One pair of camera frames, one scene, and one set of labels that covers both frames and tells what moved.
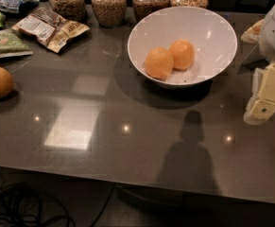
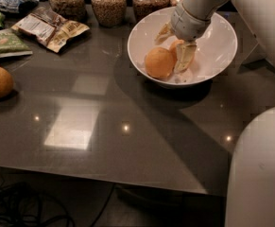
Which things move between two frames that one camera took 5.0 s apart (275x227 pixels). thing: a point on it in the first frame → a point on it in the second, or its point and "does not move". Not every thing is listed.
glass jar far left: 67,1 does not move
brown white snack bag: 46,27 does not move
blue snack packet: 16,4 does not move
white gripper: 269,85 → 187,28
